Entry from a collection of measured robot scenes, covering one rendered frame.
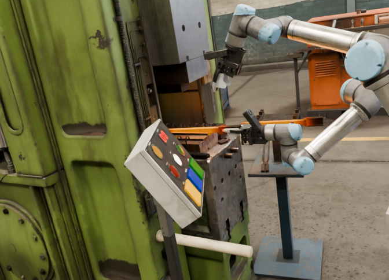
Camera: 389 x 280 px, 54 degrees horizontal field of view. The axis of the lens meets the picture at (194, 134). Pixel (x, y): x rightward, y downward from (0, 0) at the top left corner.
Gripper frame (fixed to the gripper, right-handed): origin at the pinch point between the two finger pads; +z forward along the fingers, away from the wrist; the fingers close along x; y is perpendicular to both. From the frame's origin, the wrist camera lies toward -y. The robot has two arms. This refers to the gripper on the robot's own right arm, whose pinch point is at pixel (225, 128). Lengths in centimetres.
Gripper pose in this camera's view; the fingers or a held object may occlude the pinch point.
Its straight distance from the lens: 181.6
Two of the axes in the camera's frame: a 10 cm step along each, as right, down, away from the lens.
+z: -8.7, 0.0, 5.0
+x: 4.6, -3.4, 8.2
